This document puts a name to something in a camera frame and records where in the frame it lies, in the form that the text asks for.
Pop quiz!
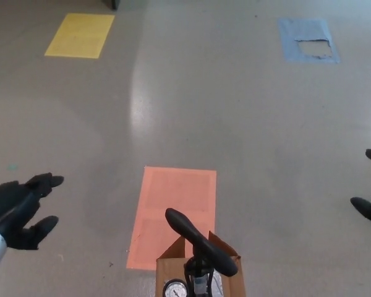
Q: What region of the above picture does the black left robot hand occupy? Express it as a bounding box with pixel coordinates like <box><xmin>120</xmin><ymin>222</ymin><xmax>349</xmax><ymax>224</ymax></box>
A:
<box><xmin>0</xmin><ymin>172</ymin><xmax>65</xmax><ymax>251</ymax></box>

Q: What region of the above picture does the black floor air pump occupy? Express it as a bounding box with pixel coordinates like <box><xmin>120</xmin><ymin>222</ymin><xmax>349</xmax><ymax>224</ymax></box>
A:
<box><xmin>163</xmin><ymin>207</ymin><xmax>238</xmax><ymax>297</ymax></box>

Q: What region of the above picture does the brown cardboard box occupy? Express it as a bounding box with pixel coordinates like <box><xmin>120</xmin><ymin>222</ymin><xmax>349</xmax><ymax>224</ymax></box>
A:
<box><xmin>156</xmin><ymin>230</ymin><xmax>247</xmax><ymax>297</ymax></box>

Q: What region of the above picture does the orange floor patch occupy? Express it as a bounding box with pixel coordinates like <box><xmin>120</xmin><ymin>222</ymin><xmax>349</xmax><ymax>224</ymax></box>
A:
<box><xmin>126</xmin><ymin>166</ymin><xmax>218</xmax><ymax>270</ymax></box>

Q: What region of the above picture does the yellow floor patch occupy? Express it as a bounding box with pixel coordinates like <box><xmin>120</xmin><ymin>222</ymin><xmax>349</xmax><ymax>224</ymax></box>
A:
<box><xmin>44</xmin><ymin>12</ymin><xmax>116</xmax><ymax>59</ymax></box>

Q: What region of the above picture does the torn blue floor patch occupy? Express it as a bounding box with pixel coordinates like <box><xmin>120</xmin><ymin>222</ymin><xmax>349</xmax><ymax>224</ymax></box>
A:
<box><xmin>277</xmin><ymin>17</ymin><xmax>341</xmax><ymax>64</ymax></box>

